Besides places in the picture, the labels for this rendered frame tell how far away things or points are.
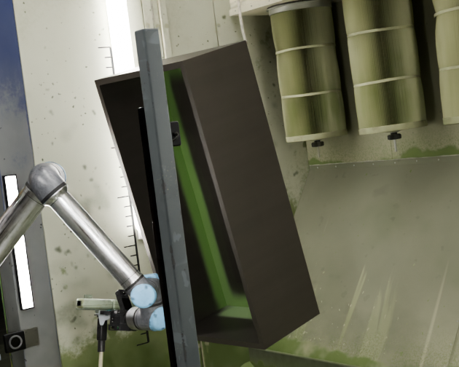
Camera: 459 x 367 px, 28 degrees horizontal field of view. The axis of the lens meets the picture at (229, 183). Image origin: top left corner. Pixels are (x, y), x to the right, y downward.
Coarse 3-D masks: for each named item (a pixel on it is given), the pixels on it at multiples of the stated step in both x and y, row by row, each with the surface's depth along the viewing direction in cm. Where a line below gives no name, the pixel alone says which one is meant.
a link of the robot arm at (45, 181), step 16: (32, 176) 336; (48, 176) 333; (48, 192) 331; (64, 192) 334; (64, 208) 333; (80, 208) 335; (80, 224) 333; (96, 224) 336; (96, 240) 333; (96, 256) 335; (112, 256) 334; (112, 272) 335; (128, 272) 334; (128, 288) 334; (144, 288) 333; (144, 304) 333
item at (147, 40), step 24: (144, 48) 242; (144, 72) 244; (144, 96) 245; (168, 120) 245; (168, 144) 245; (168, 168) 245; (168, 192) 245; (168, 216) 244; (168, 240) 245; (168, 264) 247; (168, 288) 248; (192, 312) 248; (192, 336) 248; (192, 360) 248
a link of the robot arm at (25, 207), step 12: (60, 168) 349; (24, 192) 346; (12, 204) 348; (24, 204) 345; (36, 204) 346; (12, 216) 346; (24, 216) 346; (36, 216) 350; (0, 228) 347; (12, 228) 346; (24, 228) 348; (0, 240) 346; (12, 240) 348; (0, 252) 348; (0, 264) 352
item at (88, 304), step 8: (88, 296) 368; (80, 304) 364; (88, 304) 366; (96, 304) 368; (104, 304) 371; (112, 304) 375; (96, 312) 370; (104, 328) 371; (104, 336) 371; (104, 344) 371
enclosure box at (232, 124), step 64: (192, 64) 348; (128, 128) 400; (192, 128) 409; (256, 128) 369; (128, 192) 399; (192, 192) 423; (256, 192) 368; (192, 256) 422; (256, 256) 367; (256, 320) 365
